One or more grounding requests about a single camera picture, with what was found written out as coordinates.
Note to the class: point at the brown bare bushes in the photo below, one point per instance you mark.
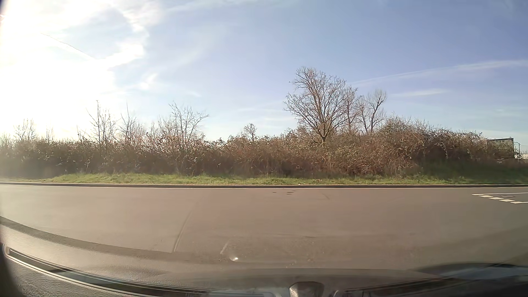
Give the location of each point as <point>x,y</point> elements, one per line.
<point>247,154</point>

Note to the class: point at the grass verge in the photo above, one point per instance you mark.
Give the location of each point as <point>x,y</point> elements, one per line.
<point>247,180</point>

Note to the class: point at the tall bare tree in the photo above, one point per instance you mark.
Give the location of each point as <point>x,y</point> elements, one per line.
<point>321,107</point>

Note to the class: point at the grey asphalt road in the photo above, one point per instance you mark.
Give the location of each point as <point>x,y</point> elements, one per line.
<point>288,218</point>

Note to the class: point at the car's own bonnet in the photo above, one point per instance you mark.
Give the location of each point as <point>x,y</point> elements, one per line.
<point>247,280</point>

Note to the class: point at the billboard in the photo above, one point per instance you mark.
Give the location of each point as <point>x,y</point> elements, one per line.
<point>502,145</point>

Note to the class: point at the road markings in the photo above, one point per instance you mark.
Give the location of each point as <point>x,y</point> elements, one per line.
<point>506,200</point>

